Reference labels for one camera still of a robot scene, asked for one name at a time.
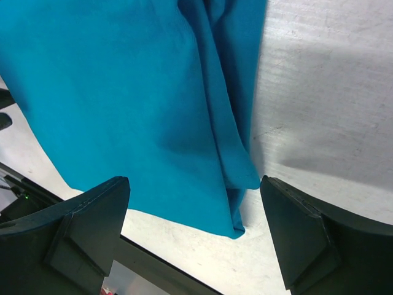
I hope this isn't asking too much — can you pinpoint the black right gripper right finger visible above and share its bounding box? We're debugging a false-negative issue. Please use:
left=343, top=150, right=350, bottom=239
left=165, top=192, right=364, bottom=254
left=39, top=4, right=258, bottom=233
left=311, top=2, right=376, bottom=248
left=260, top=176, right=392, bottom=294

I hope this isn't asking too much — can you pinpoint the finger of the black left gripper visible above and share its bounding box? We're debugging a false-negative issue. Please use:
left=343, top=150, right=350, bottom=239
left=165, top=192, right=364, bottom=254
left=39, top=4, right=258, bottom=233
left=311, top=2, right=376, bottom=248
left=0, top=112, right=12, bottom=131
left=0, top=88, right=14, bottom=109

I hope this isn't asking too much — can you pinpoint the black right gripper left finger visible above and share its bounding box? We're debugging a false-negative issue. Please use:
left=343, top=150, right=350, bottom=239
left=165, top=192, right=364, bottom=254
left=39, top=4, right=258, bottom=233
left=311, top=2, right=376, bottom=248
left=1, top=176, right=130, bottom=294

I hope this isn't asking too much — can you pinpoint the teal blue t shirt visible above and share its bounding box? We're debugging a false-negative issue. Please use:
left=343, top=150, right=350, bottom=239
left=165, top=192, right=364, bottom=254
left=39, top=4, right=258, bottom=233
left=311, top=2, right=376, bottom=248
left=1, top=1, right=267, bottom=238

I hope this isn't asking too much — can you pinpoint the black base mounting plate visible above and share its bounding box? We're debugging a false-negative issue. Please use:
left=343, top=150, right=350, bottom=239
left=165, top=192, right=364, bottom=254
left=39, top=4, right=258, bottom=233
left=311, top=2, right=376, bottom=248
left=1, top=165, right=216, bottom=294

